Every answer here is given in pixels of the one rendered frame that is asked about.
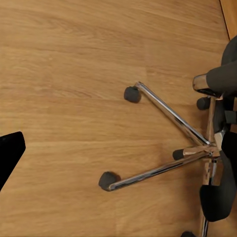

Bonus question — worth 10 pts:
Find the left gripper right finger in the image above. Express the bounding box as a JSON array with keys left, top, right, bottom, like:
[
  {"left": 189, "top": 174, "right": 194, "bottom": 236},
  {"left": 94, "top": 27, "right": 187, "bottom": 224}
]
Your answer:
[{"left": 221, "top": 131, "right": 237, "bottom": 171}]

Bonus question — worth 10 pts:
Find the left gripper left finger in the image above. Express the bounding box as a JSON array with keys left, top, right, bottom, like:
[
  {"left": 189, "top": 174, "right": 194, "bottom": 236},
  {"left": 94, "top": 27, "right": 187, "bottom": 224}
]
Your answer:
[{"left": 0, "top": 131, "right": 26, "bottom": 190}]

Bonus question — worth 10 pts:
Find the swivel chair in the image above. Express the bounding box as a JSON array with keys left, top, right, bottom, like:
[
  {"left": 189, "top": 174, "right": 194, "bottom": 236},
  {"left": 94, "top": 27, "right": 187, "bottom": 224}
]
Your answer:
[{"left": 99, "top": 36, "right": 237, "bottom": 237}]

